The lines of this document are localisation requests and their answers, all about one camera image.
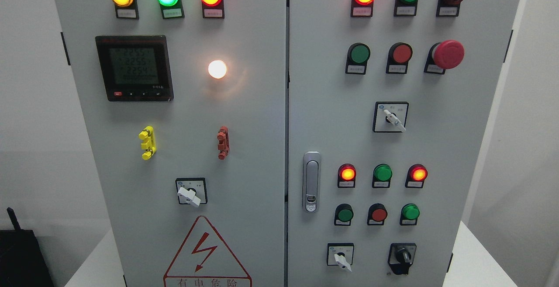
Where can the black rotary knob switch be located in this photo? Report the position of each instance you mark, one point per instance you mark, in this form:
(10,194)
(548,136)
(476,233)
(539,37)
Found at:
(401,257)

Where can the red terminal connector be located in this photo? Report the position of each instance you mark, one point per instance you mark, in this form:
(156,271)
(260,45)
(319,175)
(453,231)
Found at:
(223,142)

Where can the lit red indicator lower left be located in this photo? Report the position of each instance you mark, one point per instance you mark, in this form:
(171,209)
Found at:
(346,176)

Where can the white glowing indicator light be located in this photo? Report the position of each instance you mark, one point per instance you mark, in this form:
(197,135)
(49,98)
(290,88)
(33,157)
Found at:
(217,69)

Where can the green push button lower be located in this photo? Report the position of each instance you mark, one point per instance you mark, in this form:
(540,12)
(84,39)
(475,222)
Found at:
(343,215)

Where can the green push button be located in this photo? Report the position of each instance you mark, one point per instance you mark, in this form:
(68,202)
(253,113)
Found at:
(343,215)
(357,56)

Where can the green push button upper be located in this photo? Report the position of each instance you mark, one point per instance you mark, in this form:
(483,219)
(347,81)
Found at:
(357,56)

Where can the green indicator lower middle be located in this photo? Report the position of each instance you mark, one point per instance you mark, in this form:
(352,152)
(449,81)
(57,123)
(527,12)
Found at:
(382,175)

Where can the left grey cabinet door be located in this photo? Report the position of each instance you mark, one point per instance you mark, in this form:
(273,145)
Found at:
(246,190)

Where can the grey cabinet door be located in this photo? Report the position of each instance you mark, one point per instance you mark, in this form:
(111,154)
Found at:
(246,190)
(332,113)

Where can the right grey cabinet door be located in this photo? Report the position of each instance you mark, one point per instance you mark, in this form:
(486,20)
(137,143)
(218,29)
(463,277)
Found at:
(332,113)

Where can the red push button lower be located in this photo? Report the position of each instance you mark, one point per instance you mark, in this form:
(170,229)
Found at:
(377,214)

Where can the red push button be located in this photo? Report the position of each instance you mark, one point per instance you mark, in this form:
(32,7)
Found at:
(377,214)
(398,58)

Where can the yellow terminal connector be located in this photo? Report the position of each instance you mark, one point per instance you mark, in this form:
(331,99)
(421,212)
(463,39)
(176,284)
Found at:
(147,136)

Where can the red push button upper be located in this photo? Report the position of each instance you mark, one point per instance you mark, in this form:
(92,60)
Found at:
(398,58)

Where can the red indicator lower right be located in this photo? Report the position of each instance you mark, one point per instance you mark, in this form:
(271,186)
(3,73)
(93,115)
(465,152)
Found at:
(416,176)

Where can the red-orange indicator light left door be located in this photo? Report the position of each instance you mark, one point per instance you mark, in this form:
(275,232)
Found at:
(213,9)

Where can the red high voltage warning sticker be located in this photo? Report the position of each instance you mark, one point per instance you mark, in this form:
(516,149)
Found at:
(205,260)

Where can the green indicator bottom right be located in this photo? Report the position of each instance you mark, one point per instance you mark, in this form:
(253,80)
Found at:
(409,215)

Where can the black digital power meter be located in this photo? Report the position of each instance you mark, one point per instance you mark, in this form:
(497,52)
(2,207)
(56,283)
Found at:
(135,67)

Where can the green lit indicator light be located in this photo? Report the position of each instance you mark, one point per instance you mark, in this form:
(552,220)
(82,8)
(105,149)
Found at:
(171,9)

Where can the red emergency stop button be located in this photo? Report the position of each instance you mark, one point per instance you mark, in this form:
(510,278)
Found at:
(443,56)

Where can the yellow indicator light top left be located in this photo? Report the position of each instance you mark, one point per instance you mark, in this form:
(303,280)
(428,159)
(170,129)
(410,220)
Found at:
(126,9)

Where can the black device with antenna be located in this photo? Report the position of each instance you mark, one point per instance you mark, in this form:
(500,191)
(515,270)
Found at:
(21,261)

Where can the silver door lock handle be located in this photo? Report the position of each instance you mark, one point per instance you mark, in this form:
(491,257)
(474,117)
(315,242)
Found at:
(311,180)

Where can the white selector switch left door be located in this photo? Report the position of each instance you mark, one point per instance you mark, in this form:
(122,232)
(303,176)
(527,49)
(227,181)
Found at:
(191,191)

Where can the white selector switch upper right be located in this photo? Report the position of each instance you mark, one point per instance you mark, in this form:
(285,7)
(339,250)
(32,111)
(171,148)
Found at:
(390,116)

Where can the white selector switch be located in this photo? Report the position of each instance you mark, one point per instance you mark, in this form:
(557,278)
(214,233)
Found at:
(341,255)
(390,116)

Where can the white selector switch bottom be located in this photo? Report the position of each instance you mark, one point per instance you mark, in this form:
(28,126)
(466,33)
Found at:
(341,255)

